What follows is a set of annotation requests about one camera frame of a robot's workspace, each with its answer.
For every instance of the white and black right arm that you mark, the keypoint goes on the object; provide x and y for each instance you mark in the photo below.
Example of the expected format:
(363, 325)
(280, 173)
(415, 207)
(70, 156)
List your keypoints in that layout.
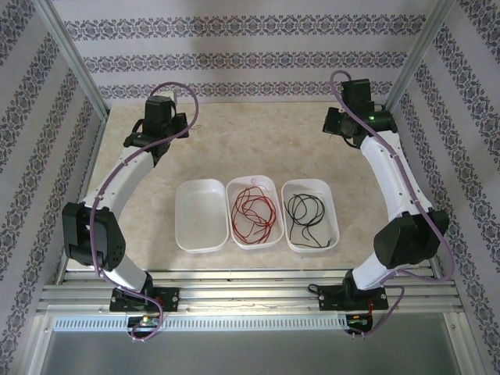
(386, 176)

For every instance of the grey metal panel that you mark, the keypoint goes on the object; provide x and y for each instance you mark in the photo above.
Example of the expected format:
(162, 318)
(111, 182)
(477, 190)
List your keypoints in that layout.
(250, 355)

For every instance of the white plastic bin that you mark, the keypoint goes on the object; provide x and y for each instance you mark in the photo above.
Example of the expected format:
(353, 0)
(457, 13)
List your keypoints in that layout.
(279, 234)
(332, 218)
(201, 218)

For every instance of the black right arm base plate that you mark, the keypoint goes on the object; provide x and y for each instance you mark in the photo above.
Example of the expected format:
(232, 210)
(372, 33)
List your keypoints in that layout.
(330, 298)

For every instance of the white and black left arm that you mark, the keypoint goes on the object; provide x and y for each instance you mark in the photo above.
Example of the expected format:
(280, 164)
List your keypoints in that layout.
(121, 179)

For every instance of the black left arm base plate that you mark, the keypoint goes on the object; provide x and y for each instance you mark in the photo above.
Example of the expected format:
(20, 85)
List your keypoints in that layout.
(170, 298)

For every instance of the aluminium frame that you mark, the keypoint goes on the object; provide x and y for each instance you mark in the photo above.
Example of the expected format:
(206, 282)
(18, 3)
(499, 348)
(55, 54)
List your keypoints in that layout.
(234, 291)

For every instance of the small circuit board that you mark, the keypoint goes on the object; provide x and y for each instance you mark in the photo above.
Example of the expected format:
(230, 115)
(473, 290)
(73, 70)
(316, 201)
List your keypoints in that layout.
(145, 320)
(358, 319)

